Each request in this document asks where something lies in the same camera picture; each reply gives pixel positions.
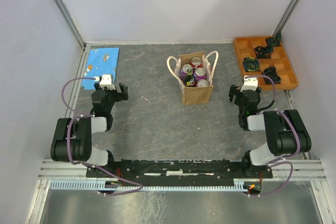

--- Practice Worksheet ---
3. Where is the green glass bottle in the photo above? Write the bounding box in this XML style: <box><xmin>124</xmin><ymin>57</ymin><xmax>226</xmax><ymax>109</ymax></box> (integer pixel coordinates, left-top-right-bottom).
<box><xmin>183</xmin><ymin>69</ymin><xmax>195</xmax><ymax>87</ymax></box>

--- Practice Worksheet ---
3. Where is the purple soda can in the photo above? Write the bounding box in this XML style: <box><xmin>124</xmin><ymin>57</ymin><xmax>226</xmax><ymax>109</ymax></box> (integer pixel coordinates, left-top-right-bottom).
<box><xmin>193</xmin><ymin>67</ymin><xmax>207</xmax><ymax>82</ymax></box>
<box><xmin>180</xmin><ymin>64</ymin><xmax>193</xmax><ymax>81</ymax></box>

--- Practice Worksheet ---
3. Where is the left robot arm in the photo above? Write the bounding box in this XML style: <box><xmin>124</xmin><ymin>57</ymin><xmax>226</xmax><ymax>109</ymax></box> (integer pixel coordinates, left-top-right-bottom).
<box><xmin>50</xmin><ymin>83</ymin><xmax>129</xmax><ymax>177</ymax></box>

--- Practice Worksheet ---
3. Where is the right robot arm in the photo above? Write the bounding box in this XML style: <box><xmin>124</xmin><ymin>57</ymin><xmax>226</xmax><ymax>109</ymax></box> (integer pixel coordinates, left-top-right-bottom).
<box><xmin>228</xmin><ymin>84</ymin><xmax>312</xmax><ymax>177</ymax></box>

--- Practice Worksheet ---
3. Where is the rolled blue yellow sock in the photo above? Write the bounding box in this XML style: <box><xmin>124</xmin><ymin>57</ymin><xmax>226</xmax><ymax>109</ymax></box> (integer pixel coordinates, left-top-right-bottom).
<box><xmin>243</xmin><ymin>57</ymin><xmax>260</xmax><ymax>72</ymax></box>

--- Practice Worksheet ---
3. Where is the silver top soda can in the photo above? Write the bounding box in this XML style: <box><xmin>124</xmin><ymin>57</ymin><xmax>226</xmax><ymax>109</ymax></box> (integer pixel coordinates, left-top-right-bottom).
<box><xmin>196</xmin><ymin>79</ymin><xmax>209</xmax><ymax>88</ymax></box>

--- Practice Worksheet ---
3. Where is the blue patterned cloth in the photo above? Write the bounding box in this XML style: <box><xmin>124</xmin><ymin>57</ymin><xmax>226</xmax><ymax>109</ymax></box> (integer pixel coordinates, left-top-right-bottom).
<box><xmin>84</xmin><ymin>47</ymin><xmax>119</xmax><ymax>83</ymax></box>

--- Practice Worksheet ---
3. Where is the rolled black sock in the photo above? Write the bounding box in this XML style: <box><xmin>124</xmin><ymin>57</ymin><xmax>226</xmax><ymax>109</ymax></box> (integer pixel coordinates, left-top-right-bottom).
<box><xmin>262</xmin><ymin>66</ymin><xmax>281</xmax><ymax>84</ymax></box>

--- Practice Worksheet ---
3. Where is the orange wooden divider tray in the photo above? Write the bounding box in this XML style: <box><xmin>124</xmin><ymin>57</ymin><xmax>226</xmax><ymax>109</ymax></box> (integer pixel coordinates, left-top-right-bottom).
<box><xmin>233</xmin><ymin>36</ymin><xmax>299</xmax><ymax>90</ymax></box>

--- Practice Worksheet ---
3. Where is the red soda can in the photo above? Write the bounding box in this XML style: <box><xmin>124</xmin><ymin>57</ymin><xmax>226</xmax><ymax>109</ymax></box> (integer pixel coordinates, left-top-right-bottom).
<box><xmin>190</xmin><ymin>57</ymin><xmax>203</xmax><ymax>68</ymax></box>

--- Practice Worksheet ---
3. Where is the rolled dark sock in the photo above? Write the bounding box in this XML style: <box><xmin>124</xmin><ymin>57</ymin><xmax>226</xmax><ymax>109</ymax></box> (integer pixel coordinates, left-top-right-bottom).
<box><xmin>254</xmin><ymin>46</ymin><xmax>274</xmax><ymax>59</ymax></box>
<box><xmin>265</xmin><ymin>32</ymin><xmax>282</xmax><ymax>47</ymax></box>

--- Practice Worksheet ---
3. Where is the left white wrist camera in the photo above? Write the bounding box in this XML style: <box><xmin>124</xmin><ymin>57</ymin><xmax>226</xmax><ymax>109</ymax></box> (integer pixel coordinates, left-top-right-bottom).
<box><xmin>99</xmin><ymin>74</ymin><xmax>115</xmax><ymax>90</ymax></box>

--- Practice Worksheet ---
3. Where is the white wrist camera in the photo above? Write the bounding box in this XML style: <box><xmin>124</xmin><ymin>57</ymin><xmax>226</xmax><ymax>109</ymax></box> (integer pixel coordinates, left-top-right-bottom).
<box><xmin>240</xmin><ymin>76</ymin><xmax>258</xmax><ymax>92</ymax></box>
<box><xmin>99</xmin><ymin>74</ymin><xmax>115</xmax><ymax>90</ymax></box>

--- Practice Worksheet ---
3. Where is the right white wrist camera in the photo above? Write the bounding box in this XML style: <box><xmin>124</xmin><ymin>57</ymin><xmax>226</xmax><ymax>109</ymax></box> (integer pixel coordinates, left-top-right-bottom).
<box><xmin>240</xmin><ymin>76</ymin><xmax>258</xmax><ymax>92</ymax></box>

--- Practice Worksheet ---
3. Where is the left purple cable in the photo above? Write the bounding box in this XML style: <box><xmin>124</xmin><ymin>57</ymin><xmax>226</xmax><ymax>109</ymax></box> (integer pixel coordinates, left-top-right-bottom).
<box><xmin>61</xmin><ymin>77</ymin><xmax>144</xmax><ymax>197</ymax></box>

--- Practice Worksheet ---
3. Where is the purple cable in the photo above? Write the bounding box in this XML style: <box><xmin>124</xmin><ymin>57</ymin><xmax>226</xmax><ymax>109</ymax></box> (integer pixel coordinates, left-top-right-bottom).
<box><xmin>61</xmin><ymin>77</ymin><xmax>144</xmax><ymax>197</ymax></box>
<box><xmin>251</xmin><ymin>74</ymin><xmax>302</xmax><ymax>198</ymax></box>

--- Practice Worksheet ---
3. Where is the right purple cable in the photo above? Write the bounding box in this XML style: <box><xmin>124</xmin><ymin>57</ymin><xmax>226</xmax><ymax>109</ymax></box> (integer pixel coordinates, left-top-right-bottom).
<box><xmin>251</xmin><ymin>74</ymin><xmax>302</xmax><ymax>198</ymax></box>

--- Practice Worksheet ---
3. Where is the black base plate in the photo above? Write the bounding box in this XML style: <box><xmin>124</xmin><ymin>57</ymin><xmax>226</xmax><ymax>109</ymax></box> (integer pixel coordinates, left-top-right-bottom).
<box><xmin>86</xmin><ymin>158</ymin><xmax>274</xmax><ymax>187</ymax></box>

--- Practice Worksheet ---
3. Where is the aluminium frame rail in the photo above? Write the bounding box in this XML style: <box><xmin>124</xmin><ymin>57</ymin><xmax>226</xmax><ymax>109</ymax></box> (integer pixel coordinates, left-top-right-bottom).
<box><xmin>39</xmin><ymin>159</ymin><xmax>326</xmax><ymax>181</ymax></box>

